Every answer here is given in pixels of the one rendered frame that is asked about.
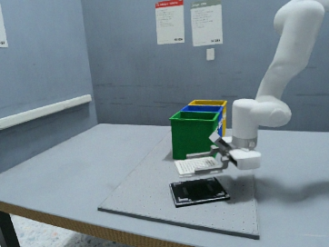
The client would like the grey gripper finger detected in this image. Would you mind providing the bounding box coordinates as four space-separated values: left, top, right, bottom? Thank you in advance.
194 151 232 175
186 145 225 160

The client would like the green bin with label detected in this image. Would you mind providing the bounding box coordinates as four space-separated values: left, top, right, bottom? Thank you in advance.
169 111 219 160

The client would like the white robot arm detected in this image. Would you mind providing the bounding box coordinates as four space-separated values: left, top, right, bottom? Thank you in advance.
209 0 329 150

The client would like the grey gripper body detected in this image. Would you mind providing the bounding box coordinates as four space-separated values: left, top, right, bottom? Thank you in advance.
223 136 261 171

